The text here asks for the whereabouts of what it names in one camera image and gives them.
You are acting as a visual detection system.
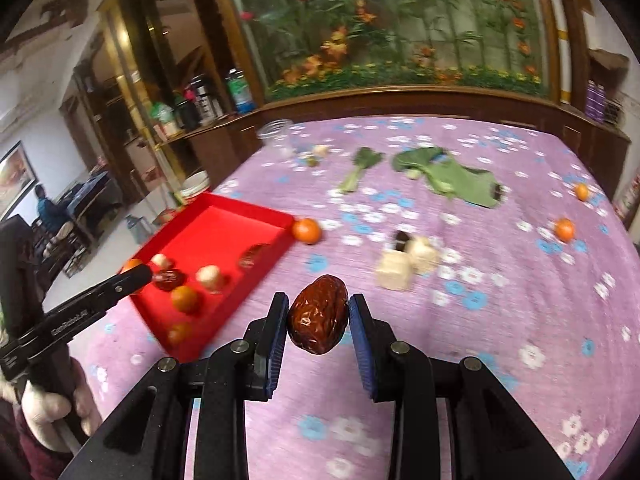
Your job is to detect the small orange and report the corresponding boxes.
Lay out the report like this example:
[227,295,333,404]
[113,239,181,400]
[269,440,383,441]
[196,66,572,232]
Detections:
[574,183,590,202]
[170,285,198,313]

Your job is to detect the dark grape by cubes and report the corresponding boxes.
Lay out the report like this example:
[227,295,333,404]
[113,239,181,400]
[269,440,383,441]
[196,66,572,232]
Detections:
[394,231,412,252]

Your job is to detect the black steel thermos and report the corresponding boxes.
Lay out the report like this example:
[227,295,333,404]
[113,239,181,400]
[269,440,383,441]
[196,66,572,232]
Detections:
[191,74,224,124]

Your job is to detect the dark date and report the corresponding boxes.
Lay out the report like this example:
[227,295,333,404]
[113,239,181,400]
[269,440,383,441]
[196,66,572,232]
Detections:
[152,269,186,292]

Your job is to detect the beige sugarcane cube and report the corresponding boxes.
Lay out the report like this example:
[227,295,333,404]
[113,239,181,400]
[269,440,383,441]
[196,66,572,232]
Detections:
[375,250,413,292]

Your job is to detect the purple bottles on shelf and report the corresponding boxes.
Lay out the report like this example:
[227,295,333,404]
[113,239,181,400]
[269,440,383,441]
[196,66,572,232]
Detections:
[585,80,606,124]

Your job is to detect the dark grape on leaf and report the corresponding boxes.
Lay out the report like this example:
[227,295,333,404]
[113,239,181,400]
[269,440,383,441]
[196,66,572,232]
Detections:
[491,183,502,200]

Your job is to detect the beige chunk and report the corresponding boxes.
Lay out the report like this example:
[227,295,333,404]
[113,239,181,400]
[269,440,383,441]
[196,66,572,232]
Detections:
[312,144,330,157]
[195,266,224,292]

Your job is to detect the green water bottle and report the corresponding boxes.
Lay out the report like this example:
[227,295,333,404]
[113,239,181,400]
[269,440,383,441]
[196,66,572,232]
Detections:
[227,68,255,114]

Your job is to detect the red shallow box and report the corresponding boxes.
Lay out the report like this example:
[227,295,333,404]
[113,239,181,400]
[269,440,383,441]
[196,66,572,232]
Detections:
[130,193,295,363]

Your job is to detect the clear plastic cup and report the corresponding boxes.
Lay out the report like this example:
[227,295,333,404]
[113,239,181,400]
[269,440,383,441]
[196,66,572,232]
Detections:
[257,119,294,160]

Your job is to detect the left hand white glove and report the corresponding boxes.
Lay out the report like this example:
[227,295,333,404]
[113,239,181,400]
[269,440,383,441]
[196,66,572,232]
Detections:
[1,358,103,453]

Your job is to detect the small green vegetable leaf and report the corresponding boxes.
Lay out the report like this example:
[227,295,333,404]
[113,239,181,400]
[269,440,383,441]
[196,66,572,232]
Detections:
[338,146,385,194]

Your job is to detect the brown red date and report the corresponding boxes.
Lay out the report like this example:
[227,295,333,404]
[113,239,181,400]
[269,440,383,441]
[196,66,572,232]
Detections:
[288,274,349,356]

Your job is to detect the purple floral tablecloth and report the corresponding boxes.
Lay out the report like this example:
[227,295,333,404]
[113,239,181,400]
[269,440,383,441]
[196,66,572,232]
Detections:
[67,115,639,480]

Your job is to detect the flower display glass panel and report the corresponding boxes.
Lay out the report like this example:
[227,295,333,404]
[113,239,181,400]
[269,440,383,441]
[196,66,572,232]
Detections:
[232,0,547,101]

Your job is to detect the large green vegetable leaves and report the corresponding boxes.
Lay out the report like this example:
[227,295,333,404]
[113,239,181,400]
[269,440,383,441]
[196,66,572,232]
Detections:
[392,146,502,208]

